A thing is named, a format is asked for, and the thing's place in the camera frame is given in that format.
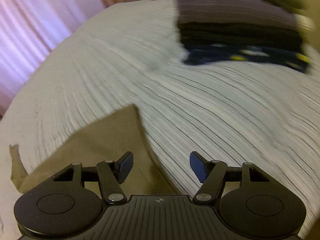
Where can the folded clothes stack on bed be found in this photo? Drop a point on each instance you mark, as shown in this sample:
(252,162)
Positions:
(261,31)

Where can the olive brown pants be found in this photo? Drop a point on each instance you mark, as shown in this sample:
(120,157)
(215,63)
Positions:
(105,139)

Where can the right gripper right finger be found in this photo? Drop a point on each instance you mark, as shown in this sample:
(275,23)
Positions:
(211,175)

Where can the striped grey bed cover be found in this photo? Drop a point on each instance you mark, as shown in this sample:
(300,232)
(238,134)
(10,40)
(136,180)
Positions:
(129,53)

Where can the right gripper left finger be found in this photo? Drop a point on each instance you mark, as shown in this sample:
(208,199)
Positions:
(111,175)

